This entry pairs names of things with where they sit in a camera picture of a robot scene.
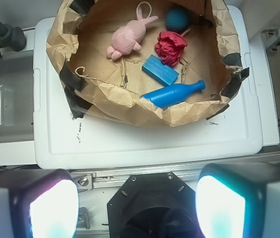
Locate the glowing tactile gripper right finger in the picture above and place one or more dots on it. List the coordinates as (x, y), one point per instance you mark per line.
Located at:
(239, 200)

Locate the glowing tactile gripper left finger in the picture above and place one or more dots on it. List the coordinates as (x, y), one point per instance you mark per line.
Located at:
(38, 204)

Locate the blue wooden block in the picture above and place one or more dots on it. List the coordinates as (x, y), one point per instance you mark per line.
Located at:
(160, 72)

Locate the white plastic cooler lid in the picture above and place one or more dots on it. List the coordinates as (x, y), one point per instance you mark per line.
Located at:
(62, 141)

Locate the blue plastic bottle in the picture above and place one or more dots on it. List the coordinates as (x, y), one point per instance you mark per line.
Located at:
(173, 94)

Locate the brown paper bag tray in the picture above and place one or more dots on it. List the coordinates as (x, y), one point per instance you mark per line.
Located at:
(113, 89)

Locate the black faucet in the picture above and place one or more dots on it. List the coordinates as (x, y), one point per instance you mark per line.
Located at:
(12, 37)

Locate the red crumpled paper flower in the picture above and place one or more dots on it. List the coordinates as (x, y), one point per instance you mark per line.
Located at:
(170, 47)

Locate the teal knitted ball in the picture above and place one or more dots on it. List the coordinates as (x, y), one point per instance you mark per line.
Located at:
(177, 20)

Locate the pink plush bunny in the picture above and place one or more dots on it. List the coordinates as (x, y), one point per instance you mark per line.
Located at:
(127, 38)

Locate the black octagonal mount plate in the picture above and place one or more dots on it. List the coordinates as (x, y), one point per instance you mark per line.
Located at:
(153, 207)

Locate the aluminium extrusion rail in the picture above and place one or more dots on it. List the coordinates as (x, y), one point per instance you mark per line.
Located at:
(88, 179)

